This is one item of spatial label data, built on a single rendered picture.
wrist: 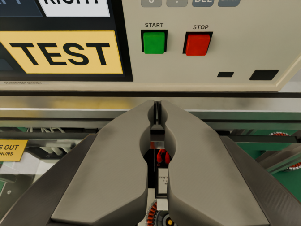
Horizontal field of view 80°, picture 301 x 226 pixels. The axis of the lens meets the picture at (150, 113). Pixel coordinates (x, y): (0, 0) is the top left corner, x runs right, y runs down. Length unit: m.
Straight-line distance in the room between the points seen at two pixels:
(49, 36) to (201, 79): 0.15
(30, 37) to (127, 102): 0.11
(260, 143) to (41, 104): 0.29
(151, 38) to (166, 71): 0.05
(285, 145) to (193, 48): 0.21
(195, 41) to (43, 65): 0.15
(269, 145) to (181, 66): 0.19
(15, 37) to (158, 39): 0.13
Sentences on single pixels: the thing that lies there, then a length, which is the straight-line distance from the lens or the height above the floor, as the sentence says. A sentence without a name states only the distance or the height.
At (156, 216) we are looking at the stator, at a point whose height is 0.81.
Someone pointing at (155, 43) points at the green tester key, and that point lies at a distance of 0.17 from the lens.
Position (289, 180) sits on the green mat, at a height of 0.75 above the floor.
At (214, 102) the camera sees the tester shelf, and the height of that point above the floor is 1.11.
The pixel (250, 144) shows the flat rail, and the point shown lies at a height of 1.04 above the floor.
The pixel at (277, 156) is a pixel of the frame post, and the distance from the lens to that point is 0.40.
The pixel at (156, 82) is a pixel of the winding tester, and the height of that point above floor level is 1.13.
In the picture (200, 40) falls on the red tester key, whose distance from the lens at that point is 0.17.
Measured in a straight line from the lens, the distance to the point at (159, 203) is 0.46.
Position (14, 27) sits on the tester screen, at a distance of 0.20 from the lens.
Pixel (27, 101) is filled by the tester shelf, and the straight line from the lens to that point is 0.26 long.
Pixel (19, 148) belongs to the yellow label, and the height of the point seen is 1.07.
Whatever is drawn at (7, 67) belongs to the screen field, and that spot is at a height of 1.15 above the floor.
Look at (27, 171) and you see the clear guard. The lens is 0.27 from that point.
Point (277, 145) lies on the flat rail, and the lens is 0.32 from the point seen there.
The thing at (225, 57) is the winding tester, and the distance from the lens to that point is 0.20.
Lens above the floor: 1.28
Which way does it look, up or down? 58 degrees down
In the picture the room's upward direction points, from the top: 2 degrees counter-clockwise
